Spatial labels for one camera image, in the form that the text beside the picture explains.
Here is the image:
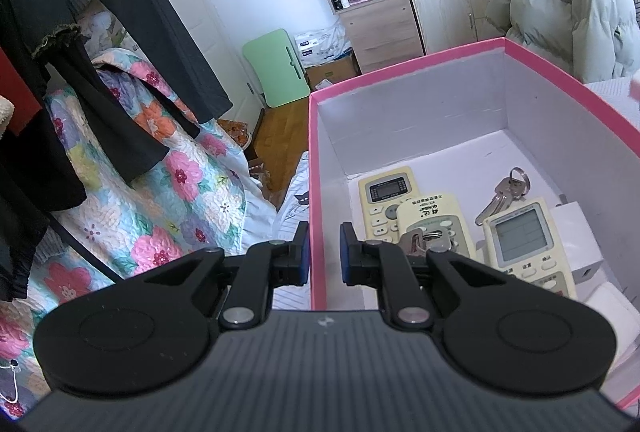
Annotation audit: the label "white fleece cloth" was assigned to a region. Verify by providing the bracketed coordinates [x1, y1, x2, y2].
[0, 95, 16, 139]

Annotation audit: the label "white large-screen remote control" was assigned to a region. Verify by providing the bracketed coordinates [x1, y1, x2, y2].
[482, 197, 578, 302]

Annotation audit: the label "white plastic bag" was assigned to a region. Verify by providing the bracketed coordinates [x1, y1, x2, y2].
[292, 23, 353, 69]

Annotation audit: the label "green folding table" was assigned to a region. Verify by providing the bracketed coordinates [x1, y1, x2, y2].
[242, 29, 311, 109]

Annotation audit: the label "cream remote with label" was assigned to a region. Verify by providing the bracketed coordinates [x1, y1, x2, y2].
[396, 193, 478, 265]

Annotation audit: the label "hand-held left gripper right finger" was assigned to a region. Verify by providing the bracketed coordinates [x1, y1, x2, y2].
[339, 222, 518, 333]

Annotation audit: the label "silver key bunch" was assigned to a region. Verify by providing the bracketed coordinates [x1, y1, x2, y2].
[397, 227, 457, 259]

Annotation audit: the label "pink cardboard box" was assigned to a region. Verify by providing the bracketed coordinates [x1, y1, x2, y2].
[307, 37, 640, 415]

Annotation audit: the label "cream remote control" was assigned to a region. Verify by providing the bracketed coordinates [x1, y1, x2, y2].
[358, 166, 426, 244]

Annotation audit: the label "white cat print sheet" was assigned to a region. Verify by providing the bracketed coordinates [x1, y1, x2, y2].
[240, 147, 313, 313]

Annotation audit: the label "silver keys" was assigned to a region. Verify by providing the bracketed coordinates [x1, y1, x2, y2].
[474, 167, 531, 227]

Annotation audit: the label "white power adapter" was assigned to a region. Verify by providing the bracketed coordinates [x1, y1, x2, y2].
[549, 201, 604, 287]

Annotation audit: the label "red cloth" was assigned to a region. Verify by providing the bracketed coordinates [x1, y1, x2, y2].
[0, 47, 43, 138]

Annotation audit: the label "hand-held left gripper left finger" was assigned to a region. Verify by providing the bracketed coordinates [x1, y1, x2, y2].
[131, 221, 312, 332]

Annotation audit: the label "white flat box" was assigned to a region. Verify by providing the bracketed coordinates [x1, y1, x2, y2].
[581, 282, 632, 329]

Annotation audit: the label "brown cardboard box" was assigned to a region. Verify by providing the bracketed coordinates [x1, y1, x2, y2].
[304, 52, 362, 93]

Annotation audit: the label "black hanging garment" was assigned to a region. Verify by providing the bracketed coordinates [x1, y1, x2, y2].
[0, 0, 172, 303]

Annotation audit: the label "dark grey hanging garment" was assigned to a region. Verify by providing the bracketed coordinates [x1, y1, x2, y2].
[39, 0, 234, 140]

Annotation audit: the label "floral quilt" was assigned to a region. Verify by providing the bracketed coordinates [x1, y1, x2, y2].
[0, 10, 251, 420]

